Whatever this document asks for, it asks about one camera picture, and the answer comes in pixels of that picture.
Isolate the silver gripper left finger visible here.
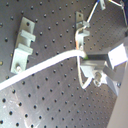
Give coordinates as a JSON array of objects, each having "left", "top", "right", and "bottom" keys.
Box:
[{"left": 87, "top": 52, "right": 109, "bottom": 61}]

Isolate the thick white cable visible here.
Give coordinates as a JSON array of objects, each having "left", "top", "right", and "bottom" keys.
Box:
[{"left": 0, "top": 49, "right": 88, "bottom": 92}]

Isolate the thin white wire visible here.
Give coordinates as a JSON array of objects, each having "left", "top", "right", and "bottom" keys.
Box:
[{"left": 75, "top": 1, "right": 101, "bottom": 90}]

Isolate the left metal cable clip bracket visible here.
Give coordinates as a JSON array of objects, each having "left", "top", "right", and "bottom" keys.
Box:
[{"left": 11, "top": 17, "right": 36, "bottom": 74}]

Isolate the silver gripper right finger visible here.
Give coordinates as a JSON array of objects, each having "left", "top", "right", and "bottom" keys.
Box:
[{"left": 80, "top": 64, "right": 115, "bottom": 88}]

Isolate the metal cable clip bracket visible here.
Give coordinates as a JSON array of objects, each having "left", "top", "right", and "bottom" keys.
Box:
[
  {"left": 75, "top": 12, "right": 90, "bottom": 49},
  {"left": 11, "top": 17, "right": 36, "bottom": 74}
]

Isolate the right metal cable clip bracket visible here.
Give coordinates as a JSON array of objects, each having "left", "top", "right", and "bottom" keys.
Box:
[{"left": 75, "top": 12, "right": 90, "bottom": 49}]

